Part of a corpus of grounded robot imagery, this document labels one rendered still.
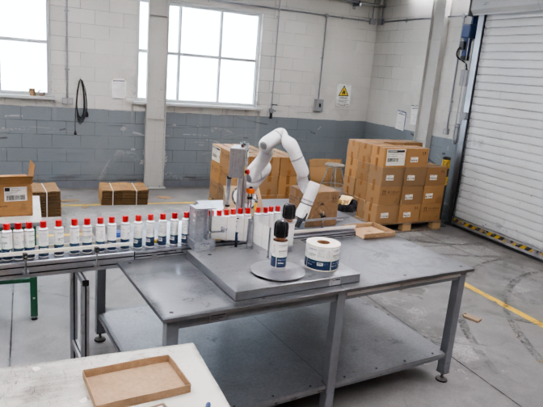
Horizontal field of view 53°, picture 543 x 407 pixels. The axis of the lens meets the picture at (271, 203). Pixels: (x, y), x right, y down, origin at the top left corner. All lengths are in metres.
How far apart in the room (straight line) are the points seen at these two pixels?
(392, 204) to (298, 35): 3.65
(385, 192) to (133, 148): 3.97
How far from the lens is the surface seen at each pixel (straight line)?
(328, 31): 9.81
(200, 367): 2.28
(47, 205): 7.17
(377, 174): 7.11
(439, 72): 8.79
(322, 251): 3.10
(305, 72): 9.61
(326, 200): 4.12
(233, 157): 3.46
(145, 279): 3.01
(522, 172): 7.43
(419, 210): 7.62
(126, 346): 3.63
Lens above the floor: 1.97
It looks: 14 degrees down
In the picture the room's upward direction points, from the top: 5 degrees clockwise
